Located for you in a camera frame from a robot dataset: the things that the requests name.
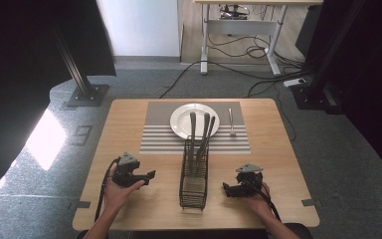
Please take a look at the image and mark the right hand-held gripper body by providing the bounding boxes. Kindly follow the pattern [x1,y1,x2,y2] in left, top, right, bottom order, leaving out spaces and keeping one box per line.
[235,162,265,197]

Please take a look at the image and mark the dark curtain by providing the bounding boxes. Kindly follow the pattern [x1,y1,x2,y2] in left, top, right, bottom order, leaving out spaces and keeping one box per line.
[0,0,117,208]
[294,0,382,187]

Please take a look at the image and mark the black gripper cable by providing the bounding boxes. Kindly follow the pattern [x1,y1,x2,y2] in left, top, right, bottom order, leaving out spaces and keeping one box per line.
[245,179,283,223]
[94,156,121,222]

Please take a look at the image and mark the steel cutlery piece, slim handle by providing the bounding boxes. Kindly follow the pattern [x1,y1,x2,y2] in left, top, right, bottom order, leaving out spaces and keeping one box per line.
[197,112,211,173]
[198,115,217,163]

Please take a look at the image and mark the white plate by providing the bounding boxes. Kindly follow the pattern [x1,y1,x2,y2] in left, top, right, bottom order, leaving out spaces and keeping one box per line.
[169,103,221,140]

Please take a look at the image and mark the person's dark clothing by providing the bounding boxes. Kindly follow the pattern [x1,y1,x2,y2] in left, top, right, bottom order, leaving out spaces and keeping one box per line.
[75,222,315,239]

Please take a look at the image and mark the black floor cables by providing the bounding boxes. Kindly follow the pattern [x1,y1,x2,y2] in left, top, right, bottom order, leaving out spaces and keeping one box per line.
[158,33,316,142]

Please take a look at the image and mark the floor socket cover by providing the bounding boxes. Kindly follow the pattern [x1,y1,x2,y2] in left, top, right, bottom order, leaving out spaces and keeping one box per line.
[73,124,94,146]

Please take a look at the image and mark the black metal stand, square base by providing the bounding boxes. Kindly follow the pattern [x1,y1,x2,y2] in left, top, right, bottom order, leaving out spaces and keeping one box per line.
[50,25,110,109]

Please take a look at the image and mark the black wire cutlery holder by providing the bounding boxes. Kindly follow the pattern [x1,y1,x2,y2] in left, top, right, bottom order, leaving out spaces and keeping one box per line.
[178,134,211,211]

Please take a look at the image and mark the person's left hand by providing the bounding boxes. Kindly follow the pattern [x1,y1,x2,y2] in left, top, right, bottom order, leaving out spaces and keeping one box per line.
[103,165,146,214]

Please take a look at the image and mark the grey striped placemat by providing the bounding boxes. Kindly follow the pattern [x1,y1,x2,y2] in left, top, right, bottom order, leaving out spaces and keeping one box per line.
[138,101,252,155]

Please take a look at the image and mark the steel cutlery piece, wide handle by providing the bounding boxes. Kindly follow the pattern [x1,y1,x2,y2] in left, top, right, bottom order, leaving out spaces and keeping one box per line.
[188,112,197,173]

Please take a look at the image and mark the steel fork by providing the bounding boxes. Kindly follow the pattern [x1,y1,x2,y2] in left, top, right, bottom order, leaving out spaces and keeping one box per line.
[228,108,238,138]

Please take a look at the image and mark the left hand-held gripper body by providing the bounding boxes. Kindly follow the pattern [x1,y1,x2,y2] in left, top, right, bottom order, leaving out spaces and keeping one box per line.
[112,151,147,188]

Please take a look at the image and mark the black metal stand, block base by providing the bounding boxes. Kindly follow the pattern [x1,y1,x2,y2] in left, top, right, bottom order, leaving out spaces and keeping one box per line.
[290,0,367,116]

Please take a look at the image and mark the white-legged wooden desk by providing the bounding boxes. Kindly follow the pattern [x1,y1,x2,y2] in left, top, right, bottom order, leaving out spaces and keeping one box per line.
[193,0,324,77]

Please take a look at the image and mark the white power strip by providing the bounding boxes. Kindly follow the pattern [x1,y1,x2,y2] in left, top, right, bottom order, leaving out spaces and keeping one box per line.
[283,77,308,89]

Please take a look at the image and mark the person's right hand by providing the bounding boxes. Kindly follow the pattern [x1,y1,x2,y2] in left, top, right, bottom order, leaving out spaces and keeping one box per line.
[244,181,276,219]

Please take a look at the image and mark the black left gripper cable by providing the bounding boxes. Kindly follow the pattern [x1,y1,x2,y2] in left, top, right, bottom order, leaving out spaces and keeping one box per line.
[94,156,121,222]

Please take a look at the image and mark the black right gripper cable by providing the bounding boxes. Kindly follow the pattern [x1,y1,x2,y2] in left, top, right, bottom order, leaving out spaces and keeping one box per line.
[245,179,283,223]

